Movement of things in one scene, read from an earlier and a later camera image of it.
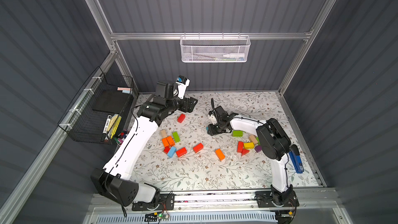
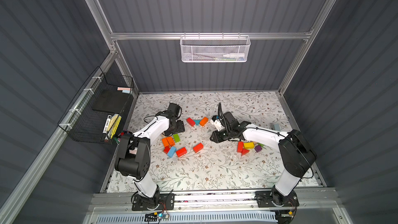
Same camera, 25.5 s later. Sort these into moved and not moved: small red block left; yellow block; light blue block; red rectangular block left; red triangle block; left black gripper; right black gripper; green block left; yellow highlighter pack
Moved: left black gripper; right black gripper
Not moved: small red block left; yellow highlighter pack; yellow block; green block left; light blue block; red rectangular block left; red triangle block
